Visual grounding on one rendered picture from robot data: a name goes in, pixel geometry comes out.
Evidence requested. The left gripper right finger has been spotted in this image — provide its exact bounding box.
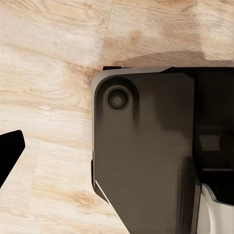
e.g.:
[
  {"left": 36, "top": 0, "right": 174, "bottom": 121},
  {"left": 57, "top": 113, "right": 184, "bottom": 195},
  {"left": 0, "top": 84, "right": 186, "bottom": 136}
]
[{"left": 218, "top": 129, "right": 234, "bottom": 169}]

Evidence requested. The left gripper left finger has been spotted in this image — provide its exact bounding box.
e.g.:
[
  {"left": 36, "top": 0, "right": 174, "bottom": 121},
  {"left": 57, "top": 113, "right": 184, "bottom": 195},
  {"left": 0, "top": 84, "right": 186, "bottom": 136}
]
[{"left": 0, "top": 130, "right": 25, "bottom": 188}]

